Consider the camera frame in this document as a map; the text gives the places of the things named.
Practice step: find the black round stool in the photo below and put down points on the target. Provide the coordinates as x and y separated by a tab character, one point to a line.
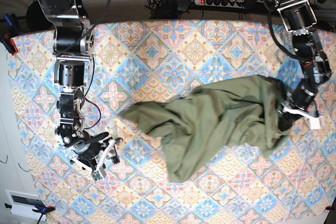
35	18

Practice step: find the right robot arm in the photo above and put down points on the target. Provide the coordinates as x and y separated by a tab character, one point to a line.
72	46

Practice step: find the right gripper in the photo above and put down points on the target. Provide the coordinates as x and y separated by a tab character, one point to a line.
88	148

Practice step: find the green t-shirt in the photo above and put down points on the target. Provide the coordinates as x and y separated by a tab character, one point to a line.
193	129

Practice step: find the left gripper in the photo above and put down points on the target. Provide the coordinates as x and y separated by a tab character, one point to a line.
300	99

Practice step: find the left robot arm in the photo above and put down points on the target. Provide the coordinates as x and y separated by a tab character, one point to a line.
299	18

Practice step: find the blue clamp bottom left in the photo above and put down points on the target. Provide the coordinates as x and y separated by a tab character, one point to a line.
43	210

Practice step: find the white power strip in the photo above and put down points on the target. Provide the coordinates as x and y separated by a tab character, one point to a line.
219	3

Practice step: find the white wall outlet box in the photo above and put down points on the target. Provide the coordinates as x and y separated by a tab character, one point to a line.
20	198

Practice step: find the patterned tablecloth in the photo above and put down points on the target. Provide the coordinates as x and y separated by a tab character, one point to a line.
158	61

